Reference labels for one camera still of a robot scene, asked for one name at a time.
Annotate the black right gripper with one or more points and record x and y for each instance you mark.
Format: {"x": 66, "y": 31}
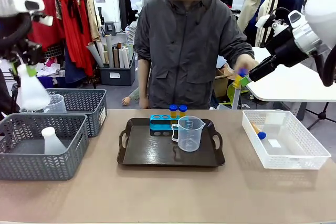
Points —
{"x": 284, "y": 51}

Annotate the brown cardboard box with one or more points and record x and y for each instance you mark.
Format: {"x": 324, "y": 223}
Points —
{"x": 221, "y": 82}

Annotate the person's right forearm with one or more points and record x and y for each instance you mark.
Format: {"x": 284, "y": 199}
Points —
{"x": 144, "y": 82}

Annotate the white plastic erlenmeyer flask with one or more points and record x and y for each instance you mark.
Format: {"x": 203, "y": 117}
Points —
{"x": 31, "y": 93}
{"x": 52, "y": 144}

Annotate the dark gray storage bin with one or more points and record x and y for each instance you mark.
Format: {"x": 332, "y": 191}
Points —
{"x": 118, "y": 75}

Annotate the red blouse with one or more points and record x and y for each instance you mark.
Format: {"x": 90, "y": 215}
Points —
{"x": 50, "y": 32}

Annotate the dark brown serving tray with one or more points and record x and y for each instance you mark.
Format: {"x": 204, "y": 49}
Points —
{"x": 152, "y": 153}

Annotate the green chair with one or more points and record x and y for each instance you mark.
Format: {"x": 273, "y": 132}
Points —
{"x": 232, "y": 93}

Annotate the beige hanging garment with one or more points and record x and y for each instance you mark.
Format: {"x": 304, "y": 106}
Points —
{"x": 92, "y": 19}

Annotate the person's right hand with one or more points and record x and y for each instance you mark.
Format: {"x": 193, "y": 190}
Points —
{"x": 144, "y": 103}

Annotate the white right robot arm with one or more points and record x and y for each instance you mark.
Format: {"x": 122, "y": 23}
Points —
{"x": 320, "y": 3}

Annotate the clear plastic measuring beaker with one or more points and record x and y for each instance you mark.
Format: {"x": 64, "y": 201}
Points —
{"x": 189, "y": 134}
{"x": 56, "y": 106}

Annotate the gray leaning paper roll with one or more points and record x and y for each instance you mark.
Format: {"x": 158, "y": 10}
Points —
{"x": 95, "y": 54}

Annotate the tall gray paper roll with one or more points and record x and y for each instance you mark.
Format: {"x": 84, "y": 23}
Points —
{"x": 109, "y": 51}

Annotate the small black stool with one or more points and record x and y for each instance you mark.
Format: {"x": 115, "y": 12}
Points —
{"x": 110, "y": 27}

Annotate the white background table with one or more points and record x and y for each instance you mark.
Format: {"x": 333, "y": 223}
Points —
{"x": 283, "y": 87}

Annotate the floor mannequin with green sleeve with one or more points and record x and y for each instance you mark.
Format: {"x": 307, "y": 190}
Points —
{"x": 131, "y": 98}

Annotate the white paper roll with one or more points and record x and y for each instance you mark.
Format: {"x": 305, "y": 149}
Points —
{"x": 126, "y": 60}
{"x": 121, "y": 58}

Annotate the long red dress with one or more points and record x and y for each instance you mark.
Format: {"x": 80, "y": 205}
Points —
{"x": 76, "y": 37}

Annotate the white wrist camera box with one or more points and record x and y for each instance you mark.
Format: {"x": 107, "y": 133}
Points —
{"x": 44, "y": 20}
{"x": 263, "y": 21}

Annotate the person's left hand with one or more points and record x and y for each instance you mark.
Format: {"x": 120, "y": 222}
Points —
{"x": 245, "y": 62}

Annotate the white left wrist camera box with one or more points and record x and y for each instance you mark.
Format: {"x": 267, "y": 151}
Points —
{"x": 44, "y": 20}

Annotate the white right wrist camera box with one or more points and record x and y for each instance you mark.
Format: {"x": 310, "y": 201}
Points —
{"x": 263, "y": 21}

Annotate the yellow tube with blue cap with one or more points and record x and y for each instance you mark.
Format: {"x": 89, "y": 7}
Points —
{"x": 173, "y": 112}
{"x": 238, "y": 80}
{"x": 183, "y": 111}
{"x": 258, "y": 130}

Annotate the mannequin in beige trench coat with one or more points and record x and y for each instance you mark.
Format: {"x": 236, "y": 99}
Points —
{"x": 252, "y": 3}

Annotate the blue test tube rack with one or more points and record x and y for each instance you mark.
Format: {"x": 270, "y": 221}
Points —
{"x": 160, "y": 125}

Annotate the black tripod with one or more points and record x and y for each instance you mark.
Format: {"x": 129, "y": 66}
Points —
{"x": 323, "y": 115}

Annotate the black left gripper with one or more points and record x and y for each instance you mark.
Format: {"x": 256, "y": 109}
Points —
{"x": 23, "y": 51}

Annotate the patterned white cloth box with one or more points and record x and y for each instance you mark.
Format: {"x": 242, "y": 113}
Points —
{"x": 132, "y": 31}

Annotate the white perforated plastic basket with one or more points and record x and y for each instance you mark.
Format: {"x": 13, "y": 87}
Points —
{"x": 288, "y": 159}

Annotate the person in gray jacket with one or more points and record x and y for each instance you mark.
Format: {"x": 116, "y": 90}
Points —
{"x": 183, "y": 51}

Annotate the brown paper roll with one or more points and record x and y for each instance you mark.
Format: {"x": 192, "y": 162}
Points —
{"x": 116, "y": 57}

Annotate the gray woven plastic basket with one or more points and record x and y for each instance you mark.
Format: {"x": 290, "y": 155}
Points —
{"x": 89, "y": 108}
{"x": 39, "y": 167}

